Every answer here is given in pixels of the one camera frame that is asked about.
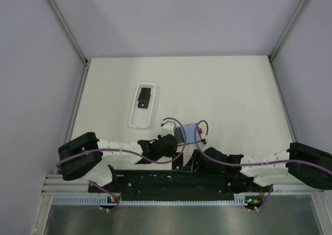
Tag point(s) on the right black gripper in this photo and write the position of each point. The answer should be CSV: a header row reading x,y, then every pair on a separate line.
x,y
192,164

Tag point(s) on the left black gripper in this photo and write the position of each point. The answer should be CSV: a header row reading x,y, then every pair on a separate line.
x,y
170,153

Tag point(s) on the black VIP credit card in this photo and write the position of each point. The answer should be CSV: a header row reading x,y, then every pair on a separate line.
x,y
177,163

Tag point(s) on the red leather card holder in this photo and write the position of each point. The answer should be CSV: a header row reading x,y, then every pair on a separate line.
x,y
190,134

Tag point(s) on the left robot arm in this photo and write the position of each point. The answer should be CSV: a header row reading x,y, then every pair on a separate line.
x,y
97,160

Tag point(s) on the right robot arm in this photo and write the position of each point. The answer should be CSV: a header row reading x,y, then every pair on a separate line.
x,y
239,173

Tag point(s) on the black card in tray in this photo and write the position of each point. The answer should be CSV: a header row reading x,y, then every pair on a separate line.
x,y
144,94
143,103

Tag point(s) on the white plastic tray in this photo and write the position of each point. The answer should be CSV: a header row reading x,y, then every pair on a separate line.
x,y
141,118

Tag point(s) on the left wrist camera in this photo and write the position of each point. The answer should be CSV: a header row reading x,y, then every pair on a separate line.
x,y
168,125

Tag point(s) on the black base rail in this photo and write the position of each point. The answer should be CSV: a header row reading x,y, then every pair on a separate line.
x,y
175,186

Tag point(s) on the white cable duct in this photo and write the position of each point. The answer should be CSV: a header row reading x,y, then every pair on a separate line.
x,y
103,199

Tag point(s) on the left aluminium frame post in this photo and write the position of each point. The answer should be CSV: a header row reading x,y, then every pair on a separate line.
x,y
67,31

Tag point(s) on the aluminium frame post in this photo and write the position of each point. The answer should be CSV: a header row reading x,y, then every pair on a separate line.
x,y
301,6
67,31

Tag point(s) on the right aluminium frame post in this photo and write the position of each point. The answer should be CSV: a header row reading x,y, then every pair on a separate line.
x,y
301,6

